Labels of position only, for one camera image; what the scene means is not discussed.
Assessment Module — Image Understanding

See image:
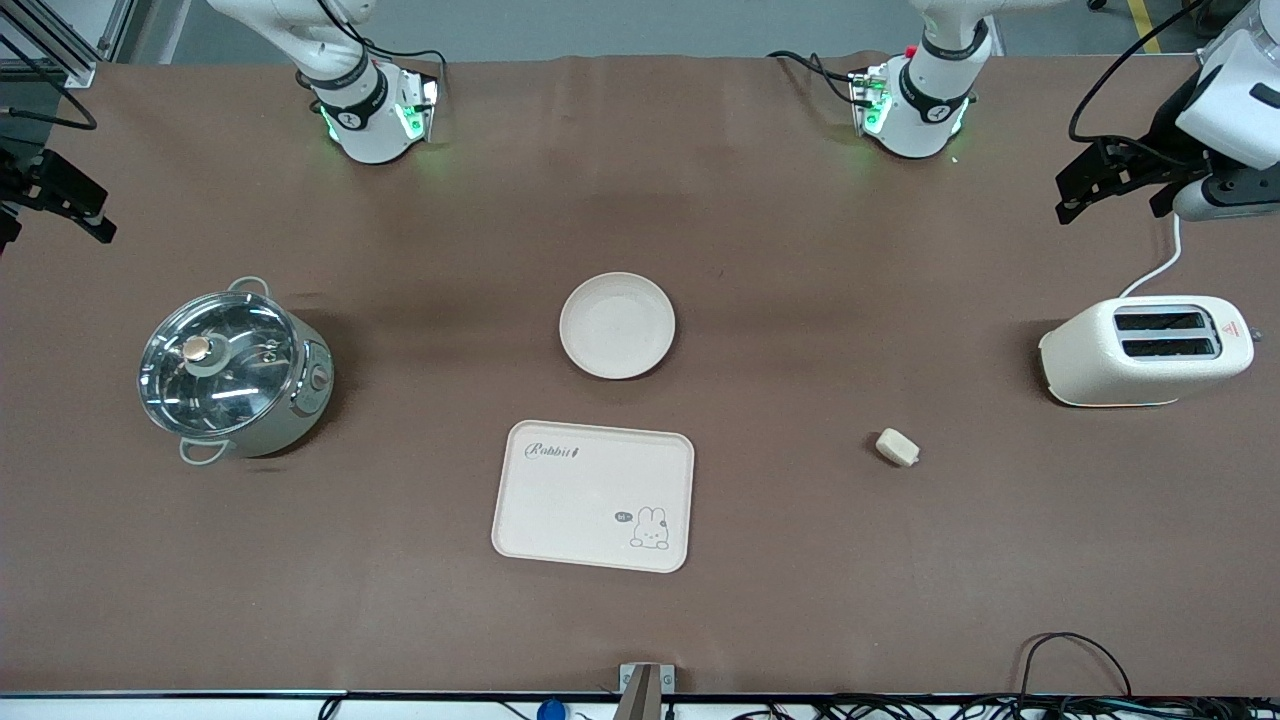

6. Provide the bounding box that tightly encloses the small beige bun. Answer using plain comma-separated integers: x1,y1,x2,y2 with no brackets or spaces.
875,427,921,469

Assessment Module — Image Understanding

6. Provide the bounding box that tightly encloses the round beige plate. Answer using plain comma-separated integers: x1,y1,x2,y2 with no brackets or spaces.
559,272,677,381

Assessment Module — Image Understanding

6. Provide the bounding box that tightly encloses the arm base box green light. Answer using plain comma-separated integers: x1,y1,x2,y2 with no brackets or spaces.
848,62,893,138
395,68,443,143

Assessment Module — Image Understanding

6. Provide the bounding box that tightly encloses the glass pot lid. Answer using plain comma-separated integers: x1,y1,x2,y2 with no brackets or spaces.
138,292,301,439

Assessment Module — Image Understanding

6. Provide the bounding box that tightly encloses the cream two-slot toaster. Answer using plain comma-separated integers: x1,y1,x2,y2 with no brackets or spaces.
1038,295,1263,408

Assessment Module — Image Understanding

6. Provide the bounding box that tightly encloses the steel electric cooking pot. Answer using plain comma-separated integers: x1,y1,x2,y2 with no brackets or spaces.
137,277,335,467

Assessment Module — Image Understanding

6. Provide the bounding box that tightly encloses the brown table cover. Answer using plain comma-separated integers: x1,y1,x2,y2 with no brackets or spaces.
0,52,1280,697

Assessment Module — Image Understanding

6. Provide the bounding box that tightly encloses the beige rabbit print tray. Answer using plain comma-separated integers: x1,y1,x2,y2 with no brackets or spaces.
491,419,696,574

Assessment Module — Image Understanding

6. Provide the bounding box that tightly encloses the white toaster power cable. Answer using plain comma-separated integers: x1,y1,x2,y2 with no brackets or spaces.
1118,215,1184,299

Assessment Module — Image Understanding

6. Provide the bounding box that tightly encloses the aluminium frame profile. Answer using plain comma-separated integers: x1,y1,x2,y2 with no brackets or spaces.
0,0,136,89

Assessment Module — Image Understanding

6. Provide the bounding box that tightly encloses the black arm base cable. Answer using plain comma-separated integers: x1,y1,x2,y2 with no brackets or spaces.
768,50,863,109
350,35,448,101

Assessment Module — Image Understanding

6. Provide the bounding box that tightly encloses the black looped cable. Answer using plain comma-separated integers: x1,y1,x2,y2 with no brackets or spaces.
1018,632,1133,701

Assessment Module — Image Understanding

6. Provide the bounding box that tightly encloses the black cable tangle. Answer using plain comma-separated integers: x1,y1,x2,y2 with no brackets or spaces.
730,693,1280,720

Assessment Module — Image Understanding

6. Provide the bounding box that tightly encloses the grey metal camera bracket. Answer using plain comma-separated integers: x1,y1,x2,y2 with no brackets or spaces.
618,663,676,720

